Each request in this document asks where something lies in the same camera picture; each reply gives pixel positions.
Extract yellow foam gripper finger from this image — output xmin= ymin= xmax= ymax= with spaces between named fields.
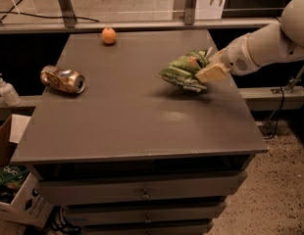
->
xmin=206 ymin=47 xmax=225 ymax=63
xmin=195 ymin=63 xmax=230 ymax=82

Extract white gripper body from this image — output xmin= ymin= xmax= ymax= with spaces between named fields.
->
xmin=222 ymin=33 xmax=260 ymax=76

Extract green jalapeno chip bag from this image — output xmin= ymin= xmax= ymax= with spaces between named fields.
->
xmin=158 ymin=50 xmax=209 ymax=93

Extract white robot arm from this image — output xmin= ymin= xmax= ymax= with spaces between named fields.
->
xmin=195 ymin=0 xmax=304 ymax=82

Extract orange fruit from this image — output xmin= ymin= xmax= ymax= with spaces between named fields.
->
xmin=101 ymin=27 xmax=117 ymax=44

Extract grey drawer cabinet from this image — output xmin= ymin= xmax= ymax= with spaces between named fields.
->
xmin=13 ymin=29 xmax=268 ymax=235

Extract crushed gold soda can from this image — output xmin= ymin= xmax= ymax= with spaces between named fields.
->
xmin=40 ymin=66 xmax=85 ymax=94

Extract white pump bottle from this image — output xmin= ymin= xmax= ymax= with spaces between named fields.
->
xmin=0 ymin=73 xmax=22 ymax=107

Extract green package in box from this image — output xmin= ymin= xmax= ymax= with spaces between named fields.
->
xmin=0 ymin=164 xmax=29 ymax=190

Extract open cardboard box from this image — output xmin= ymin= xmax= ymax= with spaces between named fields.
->
xmin=0 ymin=115 xmax=53 ymax=228

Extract grey metal rail frame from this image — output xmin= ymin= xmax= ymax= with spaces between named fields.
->
xmin=0 ymin=0 xmax=291 ymax=34

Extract black cables under cabinet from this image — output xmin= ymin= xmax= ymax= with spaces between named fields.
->
xmin=48 ymin=206 xmax=82 ymax=235

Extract black cable on floor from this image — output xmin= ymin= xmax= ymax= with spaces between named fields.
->
xmin=0 ymin=0 xmax=100 ymax=24

